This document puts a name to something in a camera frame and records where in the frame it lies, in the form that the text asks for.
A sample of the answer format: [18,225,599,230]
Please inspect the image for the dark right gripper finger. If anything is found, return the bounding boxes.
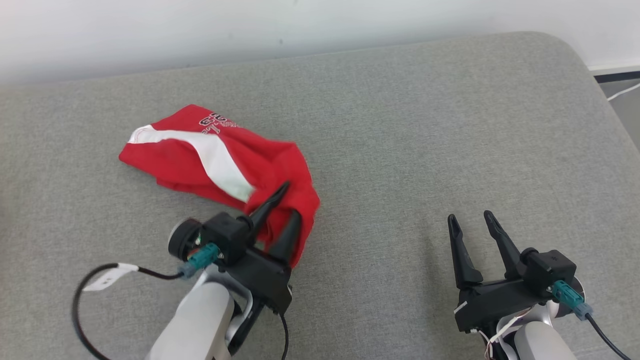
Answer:
[447,214,484,290]
[483,210,526,280]

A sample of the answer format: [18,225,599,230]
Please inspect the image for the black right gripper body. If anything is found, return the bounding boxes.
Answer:
[454,276,552,333]

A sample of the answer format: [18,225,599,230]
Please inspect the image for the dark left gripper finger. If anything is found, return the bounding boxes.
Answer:
[269,210,303,265]
[248,182,291,235]

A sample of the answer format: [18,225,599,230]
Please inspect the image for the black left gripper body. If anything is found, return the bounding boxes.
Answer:
[227,246,294,343]

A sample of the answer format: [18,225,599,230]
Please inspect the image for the red shorts with white stripe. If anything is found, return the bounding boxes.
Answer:
[118,104,321,268]

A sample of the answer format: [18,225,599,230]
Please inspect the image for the grey fabric sofa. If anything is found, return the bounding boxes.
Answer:
[0,31,640,360]

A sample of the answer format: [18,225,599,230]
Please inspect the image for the dark baseboard strip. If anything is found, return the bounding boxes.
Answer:
[592,70,640,84]

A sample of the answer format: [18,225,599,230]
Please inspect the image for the red white twisted wires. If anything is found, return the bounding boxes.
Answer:
[474,309,527,360]

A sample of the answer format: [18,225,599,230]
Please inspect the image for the thin black left gripper cable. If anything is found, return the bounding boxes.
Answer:
[277,310,290,360]

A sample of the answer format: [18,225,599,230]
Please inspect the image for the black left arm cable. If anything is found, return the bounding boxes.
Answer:
[72,243,222,360]

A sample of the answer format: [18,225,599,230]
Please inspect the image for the white floor cable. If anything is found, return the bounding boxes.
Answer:
[607,82,640,102]

